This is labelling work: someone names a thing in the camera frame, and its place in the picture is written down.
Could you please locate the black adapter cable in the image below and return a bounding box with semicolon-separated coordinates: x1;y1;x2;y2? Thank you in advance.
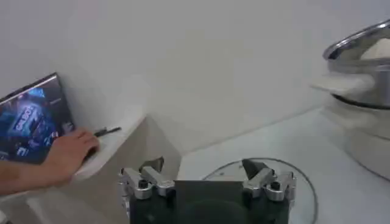
93;126;122;137

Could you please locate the person's hand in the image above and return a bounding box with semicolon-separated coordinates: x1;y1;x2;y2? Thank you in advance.
41;127;101;187

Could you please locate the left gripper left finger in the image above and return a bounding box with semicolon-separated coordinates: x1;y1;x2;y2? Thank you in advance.
119;156;177;201

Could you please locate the round glass lid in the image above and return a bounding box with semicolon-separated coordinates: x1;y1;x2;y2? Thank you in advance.
202;157;319;224

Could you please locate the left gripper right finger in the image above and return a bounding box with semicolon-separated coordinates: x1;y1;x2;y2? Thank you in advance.
242;158;297;202

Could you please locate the white side desk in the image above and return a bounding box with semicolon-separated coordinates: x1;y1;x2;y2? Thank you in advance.
0;105;183;224

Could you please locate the black laptop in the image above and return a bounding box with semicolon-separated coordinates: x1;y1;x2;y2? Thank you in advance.
0;72;76;165

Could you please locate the white steamed bun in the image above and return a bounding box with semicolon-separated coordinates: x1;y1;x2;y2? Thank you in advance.
360;38;390;61

